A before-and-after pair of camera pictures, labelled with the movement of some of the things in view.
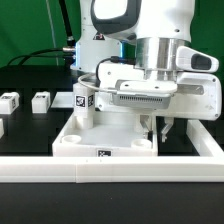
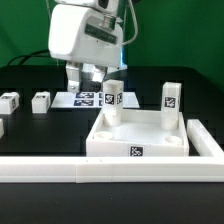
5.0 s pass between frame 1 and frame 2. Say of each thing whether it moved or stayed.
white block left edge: stayed
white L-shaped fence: stayed
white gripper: moved
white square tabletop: moved
